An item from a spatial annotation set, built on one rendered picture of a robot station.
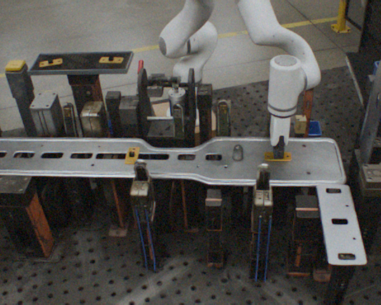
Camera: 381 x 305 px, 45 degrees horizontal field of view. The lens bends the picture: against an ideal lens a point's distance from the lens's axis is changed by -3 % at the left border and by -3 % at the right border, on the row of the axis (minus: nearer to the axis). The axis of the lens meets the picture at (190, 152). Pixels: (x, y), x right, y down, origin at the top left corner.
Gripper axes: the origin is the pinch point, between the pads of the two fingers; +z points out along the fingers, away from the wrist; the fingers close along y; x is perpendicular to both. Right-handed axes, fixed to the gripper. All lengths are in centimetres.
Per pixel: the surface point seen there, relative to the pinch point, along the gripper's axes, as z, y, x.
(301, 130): 0.4, -10.8, 8.2
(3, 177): 0, 14, -85
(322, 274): 32.5, 22.8, 15.3
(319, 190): 3.0, 14.4, 11.2
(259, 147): 3.0, -4.8, -5.7
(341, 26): 98, -299, 85
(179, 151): 3.0, -2.5, -31.5
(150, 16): 103, -336, -101
